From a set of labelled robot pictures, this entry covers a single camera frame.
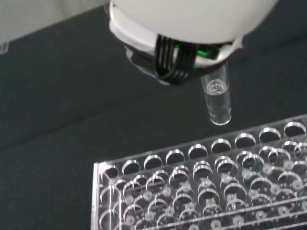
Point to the clear acrylic test tube rack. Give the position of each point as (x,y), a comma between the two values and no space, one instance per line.
(216,182)

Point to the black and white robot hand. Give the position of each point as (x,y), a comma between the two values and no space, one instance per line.
(182,19)

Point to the black bench cloth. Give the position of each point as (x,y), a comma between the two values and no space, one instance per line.
(72,107)

